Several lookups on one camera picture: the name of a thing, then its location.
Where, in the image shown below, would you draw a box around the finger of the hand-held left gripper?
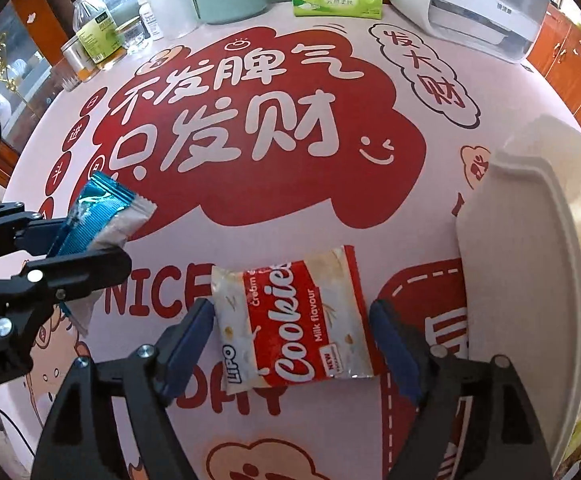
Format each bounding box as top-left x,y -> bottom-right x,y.
0,201 -> 71,266
0,245 -> 132,358

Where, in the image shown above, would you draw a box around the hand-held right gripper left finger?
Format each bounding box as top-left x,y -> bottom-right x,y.
30,297 -> 216,480

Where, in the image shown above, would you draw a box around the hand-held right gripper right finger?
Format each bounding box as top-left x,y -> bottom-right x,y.
369,299 -> 554,480

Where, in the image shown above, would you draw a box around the blue snack packet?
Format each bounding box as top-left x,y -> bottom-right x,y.
48,171 -> 157,338

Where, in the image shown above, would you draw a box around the red white cookie packet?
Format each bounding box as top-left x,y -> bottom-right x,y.
211,245 -> 386,396

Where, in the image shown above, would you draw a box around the white plastic bin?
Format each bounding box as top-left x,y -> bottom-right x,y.
455,114 -> 581,480

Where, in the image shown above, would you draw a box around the glass door display cabinet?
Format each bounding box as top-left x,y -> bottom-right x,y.
0,0 -> 86,161

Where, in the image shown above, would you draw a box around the metal can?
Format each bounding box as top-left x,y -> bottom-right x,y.
60,35 -> 96,81

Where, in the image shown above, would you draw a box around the green label bottle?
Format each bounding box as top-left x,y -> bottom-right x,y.
70,0 -> 127,71

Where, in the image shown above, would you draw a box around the small glass jar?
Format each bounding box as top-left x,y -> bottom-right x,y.
115,17 -> 148,56

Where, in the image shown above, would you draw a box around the small white bottle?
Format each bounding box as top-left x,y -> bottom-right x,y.
138,0 -> 164,41

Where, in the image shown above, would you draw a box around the white countertop appliance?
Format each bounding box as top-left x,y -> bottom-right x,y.
385,0 -> 554,64

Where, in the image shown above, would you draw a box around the wooden wall cabinets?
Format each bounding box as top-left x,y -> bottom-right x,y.
525,0 -> 581,151

